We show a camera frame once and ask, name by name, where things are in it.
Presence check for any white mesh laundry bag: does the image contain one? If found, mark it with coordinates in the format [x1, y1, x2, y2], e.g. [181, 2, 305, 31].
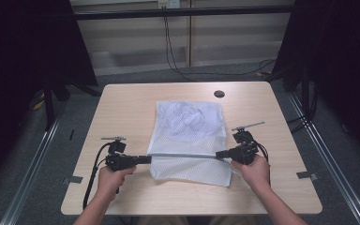
[146, 99, 234, 188]

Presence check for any black wall cable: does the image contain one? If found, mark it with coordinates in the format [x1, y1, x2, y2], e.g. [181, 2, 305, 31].
[163, 16, 278, 83]

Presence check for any black floor cables bundle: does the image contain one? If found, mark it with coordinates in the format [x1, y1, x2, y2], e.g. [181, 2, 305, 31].
[285, 82, 320, 135]

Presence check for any grey tape piece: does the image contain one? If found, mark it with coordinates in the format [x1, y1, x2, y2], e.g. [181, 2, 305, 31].
[61, 175, 84, 186]
[295, 171, 320, 182]

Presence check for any black curtain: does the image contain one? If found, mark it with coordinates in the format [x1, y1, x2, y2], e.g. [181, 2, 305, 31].
[271, 0, 360, 165]
[0, 0, 99, 190]

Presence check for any person's left hand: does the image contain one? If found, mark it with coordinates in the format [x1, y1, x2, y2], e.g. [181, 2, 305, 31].
[97, 165, 137, 201]

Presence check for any person's right hand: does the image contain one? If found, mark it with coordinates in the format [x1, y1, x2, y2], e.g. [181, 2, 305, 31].
[230, 155, 272, 192]

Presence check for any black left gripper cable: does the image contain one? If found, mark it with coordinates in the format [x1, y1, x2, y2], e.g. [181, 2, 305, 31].
[82, 142, 114, 211]

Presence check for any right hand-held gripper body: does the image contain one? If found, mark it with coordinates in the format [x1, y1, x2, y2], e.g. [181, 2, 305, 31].
[231, 121, 266, 166]

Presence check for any black horizontal bar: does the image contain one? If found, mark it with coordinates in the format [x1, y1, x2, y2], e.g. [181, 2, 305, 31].
[74, 5, 295, 22]

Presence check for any black metal stand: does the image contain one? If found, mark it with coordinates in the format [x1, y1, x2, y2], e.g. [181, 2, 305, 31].
[41, 74, 71, 131]

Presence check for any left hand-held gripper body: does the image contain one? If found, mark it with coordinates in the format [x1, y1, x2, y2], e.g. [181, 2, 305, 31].
[100, 136, 138, 173]

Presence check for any white crumpled garment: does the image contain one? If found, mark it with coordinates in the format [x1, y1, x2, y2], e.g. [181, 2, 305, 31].
[158, 101, 224, 136]

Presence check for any metal floor rail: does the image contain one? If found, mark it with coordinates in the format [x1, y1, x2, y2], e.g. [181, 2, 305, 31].
[0, 107, 65, 225]
[286, 91, 360, 225]

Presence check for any white wall socket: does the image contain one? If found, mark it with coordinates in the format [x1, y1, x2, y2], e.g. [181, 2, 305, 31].
[157, 0, 182, 9]

